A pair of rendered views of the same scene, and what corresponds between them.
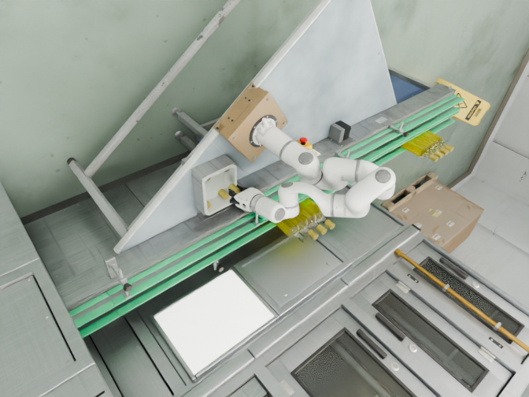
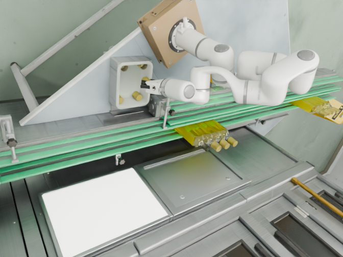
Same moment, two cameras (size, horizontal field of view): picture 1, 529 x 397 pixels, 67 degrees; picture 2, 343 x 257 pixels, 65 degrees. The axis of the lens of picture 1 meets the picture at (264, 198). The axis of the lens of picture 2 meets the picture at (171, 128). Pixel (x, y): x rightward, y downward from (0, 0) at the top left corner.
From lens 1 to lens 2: 0.69 m
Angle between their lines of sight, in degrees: 12
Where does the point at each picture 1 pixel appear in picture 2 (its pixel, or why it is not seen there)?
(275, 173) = not seen: hidden behind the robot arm
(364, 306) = (262, 222)
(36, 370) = not seen: outside the picture
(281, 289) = (178, 192)
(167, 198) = (81, 81)
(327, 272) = (225, 185)
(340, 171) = (256, 60)
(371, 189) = (292, 66)
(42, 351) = not seen: outside the picture
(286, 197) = (198, 77)
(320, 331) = (215, 239)
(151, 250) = (55, 128)
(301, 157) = (217, 46)
